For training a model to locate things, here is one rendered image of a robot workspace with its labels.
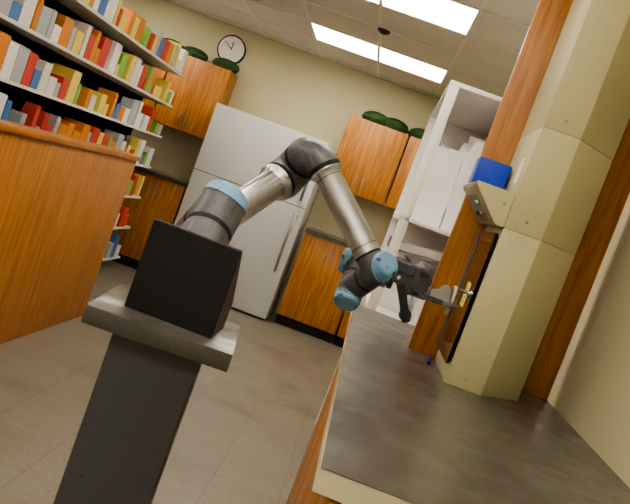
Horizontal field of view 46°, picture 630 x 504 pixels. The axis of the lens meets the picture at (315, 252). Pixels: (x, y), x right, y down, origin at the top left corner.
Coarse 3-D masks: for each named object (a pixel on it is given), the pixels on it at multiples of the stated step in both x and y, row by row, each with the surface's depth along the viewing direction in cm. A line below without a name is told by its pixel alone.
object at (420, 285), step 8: (400, 264) 215; (400, 272) 216; (408, 272) 215; (416, 272) 213; (424, 272) 214; (392, 280) 214; (400, 280) 216; (408, 280) 216; (416, 280) 213; (424, 280) 214; (408, 288) 215; (416, 288) 215; (424, 288) 215; (416, 296) 214
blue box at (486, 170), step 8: (480, 160) 228; (488, 160) 228; (480, 168) 228; (488, 168) 228; (496, 168) 228; (504, 168) 228; (472, 176) 232; (480, 176) 228; (488, 176) 228; (496, 176) 228; (504, 176) 228; (496, 184) 228; (504, 184) 228
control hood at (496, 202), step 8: (472, 184) 219; (480, 184) 209; (488, 184) 209; (472, 192) 225; (480, 192) 210; (488, 192) 209; (496, 192) 209; (504, 192) 209; (480, 200) 216; (488, 200) 209; (496, 200) 209; (504, 200) 209; (512, 200) 208; (488, 208) 209; (496, 208) 209; (504, 208) 209; (488, 216) 215; (496, 216) 209; (504, 216) 209; (488, 224) 226; (496, 224) 209; (504, 224) 209
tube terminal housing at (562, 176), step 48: (528, 144) 219; (576, 144) 206; (528, 192) 208; (576, 192) 212; (528, 240) 209; (576, 240) 220; (480, 288) 210; (528, 288) 211; (480, 336) 211; (528, 336) 219; (480, 384) 212
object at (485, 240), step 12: (480, 240) 234; (492, 240) 212; (480, 252) 225; (480, 264) 217; (468, 276) 231; (480, 276) 211; (456, 300) 237; (468, 300) 214; (456, 312) 228; (456, 324) 220; (444, 336) 234; (456, 336) 212; (444, 348) 225; (444, 360) 217
